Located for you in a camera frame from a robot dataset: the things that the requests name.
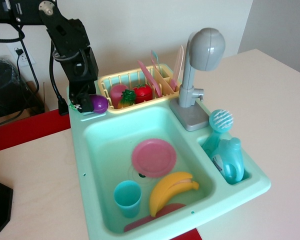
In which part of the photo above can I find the yellow dish rack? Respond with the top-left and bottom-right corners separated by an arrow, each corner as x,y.
96,64 -> 181,114

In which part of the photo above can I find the teal toy cup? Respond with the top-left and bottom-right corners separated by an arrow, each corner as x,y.
113,180 -> 142,218

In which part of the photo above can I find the black bag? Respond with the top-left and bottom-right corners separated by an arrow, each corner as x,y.
0,59 -> 45,118

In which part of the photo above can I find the teal detergent bottle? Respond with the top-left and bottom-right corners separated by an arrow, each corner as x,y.
210,137 -> 245,185

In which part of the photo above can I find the purple toy eggplant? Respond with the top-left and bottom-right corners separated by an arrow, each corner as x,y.
68,94 -> 110,115

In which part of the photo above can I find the grey toy faucet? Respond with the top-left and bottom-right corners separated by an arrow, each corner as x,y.
169,27 -> 226,132

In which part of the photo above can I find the pink toy knife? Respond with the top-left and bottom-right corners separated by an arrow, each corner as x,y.
172,45 -> 184,82

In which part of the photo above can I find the toy pineapple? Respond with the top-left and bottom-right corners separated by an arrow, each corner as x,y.
117,89 -> 136,109

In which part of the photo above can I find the pink toy plate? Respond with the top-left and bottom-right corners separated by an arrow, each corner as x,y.
131,138 -> 177,178

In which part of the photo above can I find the teal and pink utensil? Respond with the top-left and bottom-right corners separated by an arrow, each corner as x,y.
150,49 -> 178,91

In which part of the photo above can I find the teal dish brush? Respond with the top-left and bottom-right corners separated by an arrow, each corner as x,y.
202,109 -> 234,156

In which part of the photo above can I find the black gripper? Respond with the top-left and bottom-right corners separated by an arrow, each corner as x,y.
56,47 -> 99,113

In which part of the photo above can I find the yellow toy banana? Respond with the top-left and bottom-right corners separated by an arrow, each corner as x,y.
149,171 -> 200,217

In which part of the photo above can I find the red toy tomato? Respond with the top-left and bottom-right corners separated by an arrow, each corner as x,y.
132,84 -> 153,104

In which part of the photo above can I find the pink toy cup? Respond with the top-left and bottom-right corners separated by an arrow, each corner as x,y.
109,84 -> 129,109

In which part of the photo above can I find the white wall outlet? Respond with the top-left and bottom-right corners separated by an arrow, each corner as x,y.
6,42 -> 36,67

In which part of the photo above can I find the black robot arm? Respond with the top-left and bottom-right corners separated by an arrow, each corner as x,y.
0,0 -> 99,115

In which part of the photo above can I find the pink plate in rack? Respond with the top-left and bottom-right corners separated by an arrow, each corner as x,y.
137,60 -> 163,97

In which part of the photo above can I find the mint green toy sink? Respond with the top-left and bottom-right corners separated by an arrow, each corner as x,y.
69,100 -> 271,240

